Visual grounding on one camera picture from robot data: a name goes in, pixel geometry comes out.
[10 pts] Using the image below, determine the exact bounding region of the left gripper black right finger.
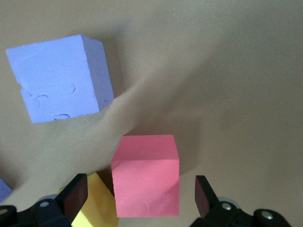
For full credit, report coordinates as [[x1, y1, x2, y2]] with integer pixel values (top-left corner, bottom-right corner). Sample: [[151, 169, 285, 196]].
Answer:
[[190, 175, 290, 227]]

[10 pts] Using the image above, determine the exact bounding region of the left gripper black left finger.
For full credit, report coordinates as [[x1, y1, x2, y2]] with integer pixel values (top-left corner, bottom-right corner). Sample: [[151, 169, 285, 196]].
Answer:
[[0, 173, 89, 227]]

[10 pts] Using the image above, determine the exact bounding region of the red foam cube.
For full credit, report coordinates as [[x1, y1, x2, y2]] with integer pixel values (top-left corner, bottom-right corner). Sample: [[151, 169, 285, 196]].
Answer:
[[110, 134, 180, 218]]

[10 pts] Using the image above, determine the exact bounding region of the yellow foam cube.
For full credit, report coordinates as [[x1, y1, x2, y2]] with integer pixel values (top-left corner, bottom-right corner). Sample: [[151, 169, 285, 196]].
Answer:
[[56, 172, 120, 227]]

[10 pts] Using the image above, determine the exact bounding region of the purple foam cube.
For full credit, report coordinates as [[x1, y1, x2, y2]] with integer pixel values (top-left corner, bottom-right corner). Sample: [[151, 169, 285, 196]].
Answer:
[[5, 34, 115, 124], [0, 177, 13, 203]]

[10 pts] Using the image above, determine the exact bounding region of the brown table cover sheet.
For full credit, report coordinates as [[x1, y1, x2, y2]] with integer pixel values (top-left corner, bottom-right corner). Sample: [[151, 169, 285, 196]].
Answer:
[[0, 0, 303, 227]]

